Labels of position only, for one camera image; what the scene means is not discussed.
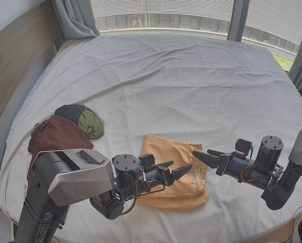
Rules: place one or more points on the tan shorts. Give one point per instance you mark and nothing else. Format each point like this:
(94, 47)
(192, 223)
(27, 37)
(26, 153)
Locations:
(166, 148)

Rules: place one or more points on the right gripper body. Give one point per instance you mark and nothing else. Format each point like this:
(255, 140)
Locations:
(234, 166)

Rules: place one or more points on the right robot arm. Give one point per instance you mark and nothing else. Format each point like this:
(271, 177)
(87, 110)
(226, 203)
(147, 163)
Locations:
(270, 150)

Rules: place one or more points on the green garment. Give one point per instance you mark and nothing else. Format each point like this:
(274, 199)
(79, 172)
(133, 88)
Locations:
(91, 123)

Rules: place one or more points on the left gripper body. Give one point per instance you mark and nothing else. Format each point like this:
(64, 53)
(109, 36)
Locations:
(158, 177)

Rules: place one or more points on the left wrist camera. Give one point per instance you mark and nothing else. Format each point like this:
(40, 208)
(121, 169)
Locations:
(147, 159)

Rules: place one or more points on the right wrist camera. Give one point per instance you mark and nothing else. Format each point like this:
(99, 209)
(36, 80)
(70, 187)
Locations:
(243, 147)

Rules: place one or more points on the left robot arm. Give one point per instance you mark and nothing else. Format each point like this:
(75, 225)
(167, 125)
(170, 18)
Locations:
(72, 176)

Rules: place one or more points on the black garment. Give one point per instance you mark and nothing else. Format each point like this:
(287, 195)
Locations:
(67, 113)

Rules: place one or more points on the window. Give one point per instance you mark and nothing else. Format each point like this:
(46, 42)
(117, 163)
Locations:
(166, 4)

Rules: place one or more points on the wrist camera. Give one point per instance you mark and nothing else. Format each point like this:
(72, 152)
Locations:
(243, 147)
(147, 159)

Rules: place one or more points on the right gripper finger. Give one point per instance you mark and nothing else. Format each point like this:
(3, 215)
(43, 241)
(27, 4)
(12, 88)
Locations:
(216, 152)
(208, 159)

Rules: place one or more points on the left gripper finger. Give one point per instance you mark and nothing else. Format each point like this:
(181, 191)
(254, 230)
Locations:
(180, 172)
(165, 165)

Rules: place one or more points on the brown shorts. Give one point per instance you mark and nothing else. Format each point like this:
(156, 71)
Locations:
(59, 135)

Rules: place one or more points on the bed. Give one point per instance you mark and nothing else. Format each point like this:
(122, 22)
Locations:
(166, 72)

